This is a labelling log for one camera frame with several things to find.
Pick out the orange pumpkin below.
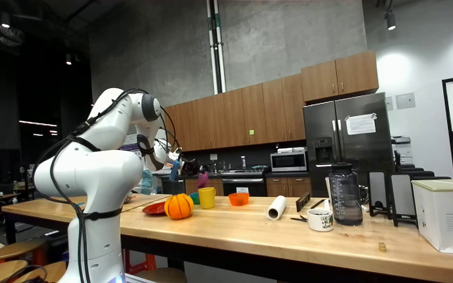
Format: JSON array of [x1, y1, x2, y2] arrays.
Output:
[[164, 192, 196, 221]]

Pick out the black flat tool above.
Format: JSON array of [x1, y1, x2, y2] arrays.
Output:
[[295, 192, 314, 214]]

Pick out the stainless steel refrigerator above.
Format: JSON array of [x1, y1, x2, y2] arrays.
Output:
[[303, 93, 397, 198]]

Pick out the orange bowl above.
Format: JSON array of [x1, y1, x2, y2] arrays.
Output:
[[229, 192, 252, 207]]

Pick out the silver microwave oven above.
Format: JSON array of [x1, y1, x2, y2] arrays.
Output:
[[270, 151, 309, 173]]

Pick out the white cardboard box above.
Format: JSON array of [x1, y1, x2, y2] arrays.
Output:
[[411, 177, 453, 256]]

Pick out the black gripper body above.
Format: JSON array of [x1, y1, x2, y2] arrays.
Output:
[[182, 159, 202, 177]]

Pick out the brown wall cabinet above refrigerator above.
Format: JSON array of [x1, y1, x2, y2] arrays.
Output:
[[301, 50, 381, 104]]

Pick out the white paper towel roll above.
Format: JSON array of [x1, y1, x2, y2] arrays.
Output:
[[266, 193, 289, 221]]

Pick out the red plate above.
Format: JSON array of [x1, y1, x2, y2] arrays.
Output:
[[142, 199, 169, 217]]

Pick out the brown base cabinet beside refrigerator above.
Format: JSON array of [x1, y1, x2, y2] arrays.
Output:
[[266, 174, 314, 198]]

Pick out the dark water jug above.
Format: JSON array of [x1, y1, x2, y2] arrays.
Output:
[[326, 162, 366, 226]]

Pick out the yellow cup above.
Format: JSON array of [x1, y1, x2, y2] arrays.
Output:
[[197, 185, 218, 210]]

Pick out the stainless steel stove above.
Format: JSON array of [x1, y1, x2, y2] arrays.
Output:
[[221, 170, 268, 196]]

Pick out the vertical metal pipe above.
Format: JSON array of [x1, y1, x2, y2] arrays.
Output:
[[207, 0, 227, 96]]

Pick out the wooden stool with red legs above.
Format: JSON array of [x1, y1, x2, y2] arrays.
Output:
[[123, 248, 160, 275]]

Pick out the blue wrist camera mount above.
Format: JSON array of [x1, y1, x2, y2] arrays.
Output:
[[169, 159, 185, 182]]

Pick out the long brown wall cabinets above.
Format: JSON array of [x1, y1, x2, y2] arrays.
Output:
[[163, 72, 309, 154]]

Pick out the white paper on refrigerator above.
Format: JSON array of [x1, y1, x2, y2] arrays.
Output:
[[345, 111, 380, 137]]

